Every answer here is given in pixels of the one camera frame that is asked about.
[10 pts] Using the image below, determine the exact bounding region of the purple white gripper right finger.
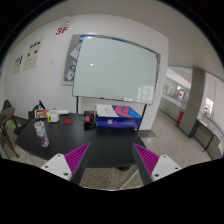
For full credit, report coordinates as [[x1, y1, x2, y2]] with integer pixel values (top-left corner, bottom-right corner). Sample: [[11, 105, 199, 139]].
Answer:
[[132, 144, 181, 185]]

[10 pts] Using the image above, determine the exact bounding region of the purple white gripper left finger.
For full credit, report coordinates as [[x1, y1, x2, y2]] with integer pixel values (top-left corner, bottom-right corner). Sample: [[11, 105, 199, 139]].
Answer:
[[42, 143, 90, 185]]

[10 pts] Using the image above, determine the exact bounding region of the patterned white water bottle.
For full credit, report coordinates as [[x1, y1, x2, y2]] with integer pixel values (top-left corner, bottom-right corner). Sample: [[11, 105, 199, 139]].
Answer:
[[34, 119, 49, 147]]

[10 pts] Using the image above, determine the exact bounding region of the black table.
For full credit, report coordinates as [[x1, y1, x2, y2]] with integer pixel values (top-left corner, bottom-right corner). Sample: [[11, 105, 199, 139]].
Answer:
[[16, 113, 144, 168]]

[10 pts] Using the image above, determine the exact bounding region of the red round lid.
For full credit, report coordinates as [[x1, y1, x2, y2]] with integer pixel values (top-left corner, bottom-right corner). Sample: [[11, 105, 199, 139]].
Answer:
[[63, 119, 73, 125]]

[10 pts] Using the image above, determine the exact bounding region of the black red small device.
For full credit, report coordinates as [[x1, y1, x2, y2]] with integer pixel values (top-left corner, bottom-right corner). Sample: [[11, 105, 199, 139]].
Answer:
[[83, 111, 98, 130]]

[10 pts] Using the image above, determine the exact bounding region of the red fire extinguisher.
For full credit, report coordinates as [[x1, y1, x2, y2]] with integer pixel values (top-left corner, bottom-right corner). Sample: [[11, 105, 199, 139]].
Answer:
[[177, 110, 184, 124]]

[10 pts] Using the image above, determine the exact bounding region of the colourful picture book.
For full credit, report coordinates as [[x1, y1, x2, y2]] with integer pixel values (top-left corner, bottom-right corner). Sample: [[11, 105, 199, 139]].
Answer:
[[35, 109, 58, 119]]

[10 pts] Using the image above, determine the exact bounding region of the blue cardboard box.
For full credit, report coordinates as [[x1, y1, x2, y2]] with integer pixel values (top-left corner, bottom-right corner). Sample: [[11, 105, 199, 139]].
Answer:
[[97, 105, 142, 128]]

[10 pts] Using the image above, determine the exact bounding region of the white paper sheet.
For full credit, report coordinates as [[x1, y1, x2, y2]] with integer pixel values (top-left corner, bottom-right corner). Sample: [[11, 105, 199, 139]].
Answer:
[[96, 104, 117, 117]]

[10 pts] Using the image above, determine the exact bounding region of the large whiteboard on stand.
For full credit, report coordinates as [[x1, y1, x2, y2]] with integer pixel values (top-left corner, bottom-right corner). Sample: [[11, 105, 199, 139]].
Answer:
[[72, 35, 158, 131]]

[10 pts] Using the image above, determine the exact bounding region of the grey notice board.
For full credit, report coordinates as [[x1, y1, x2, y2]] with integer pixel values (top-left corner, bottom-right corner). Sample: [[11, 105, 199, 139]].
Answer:
[[61, 34, 81, 85]]

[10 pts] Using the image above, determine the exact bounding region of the white mug yellow handle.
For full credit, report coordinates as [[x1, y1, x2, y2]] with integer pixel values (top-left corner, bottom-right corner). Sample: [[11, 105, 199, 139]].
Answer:
[[47, 110, 59, 123]]

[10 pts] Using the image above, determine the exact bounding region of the small wall poster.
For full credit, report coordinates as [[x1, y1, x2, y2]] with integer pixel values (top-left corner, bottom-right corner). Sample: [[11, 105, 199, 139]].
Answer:
[[13, 55, 23, 75]]

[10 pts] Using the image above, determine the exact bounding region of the white wall poster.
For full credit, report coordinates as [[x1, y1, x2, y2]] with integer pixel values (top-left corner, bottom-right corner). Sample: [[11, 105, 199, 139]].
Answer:
[[24, 39, 43, 70]]

